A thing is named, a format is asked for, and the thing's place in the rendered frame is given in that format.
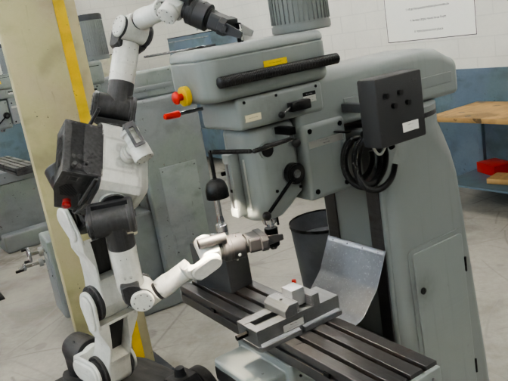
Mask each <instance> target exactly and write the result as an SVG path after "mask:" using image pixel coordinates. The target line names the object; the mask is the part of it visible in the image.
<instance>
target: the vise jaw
mask: <svg viewBox="0 0 508 381"><path fill-rule="evenodd" d="M264 305H265V308H266V309H268V310H269V311H272V312H274V313H275V314H278V315H280V316H281V317H283V318H288V317H290V316H293V315H295V314H297V313H298V311H299V303H298V302H297V301H296V300H293V299H291V298H289V297H287V296H284V295H282V294H280V293H273V294H271V295H269V296H267V298H266V300H265V301H264Z"/></svg>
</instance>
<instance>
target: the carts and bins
mask: <svg viewBox="0 0 508 381"><path fill-rule="evenodd" d="M289 227H290V230H291V233H292V236H293V242H294V247H295V250H296V256H297V260H298V263H299V270H300V274H301V277H302V283H303V286H304V287H307V288H309V289H311V287H312V285H313V283H314V281H315V279H316V277H317V275H318V273H319V271H320V269H321V263H322V259H323V256H324V250H325V246H326V243H327V237H328V235H329V229H328V224H327V213H326V209H319V210H315V211H311V212H306V213H303V214H301V215H298V216H296V217H295V218H293V219H292V220H291V221H290V222H289Z"/></svg>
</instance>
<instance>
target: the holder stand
mask: <svg viewBox="0 0 508 381"><path fill-rule="evenodd" d="M190 250H191V255H192V259H193V263H194V264H196V263H197V262H198V261H199V260H200V257H199V256H198V254H197V251H196V249H195V247H194V242H192V243H190ZM251 283H252V276H251V272H250V267H249V259H248V255H247V253H246V257H244V258H241V259H239V260H238V261H237V260H233V261H230V262H226V261H224V260H222V264H221V266H220V267H219V268H218V269H217V270H215V271H214V272H212V273H211V274H210V275H209V276H208V277H206V278H204V279H202V280H197V284H199V285H202V286H205V287H210V288H213V289H216V290H221V291H223V292H226V293H231V294H232V293H235V292H236V291H238V290H240V289H242V288H244V287H245V286H247V285H249V284H251Z"/></svg>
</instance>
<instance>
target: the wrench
mask: <svg viewBox="0 0 508 381"><path fill-rule="evenodd" d="M212 46H216V45H215V44H211V45H203V46H198V47H193V48H185V49H181V50H176V51H167V52H163V53H159V54H151V55H146V56H144V58H147V57H156V56H160V55H164V54H173V53H178V52H182V51H190V50H194V49H199V48H207V47H212Z"/></svg>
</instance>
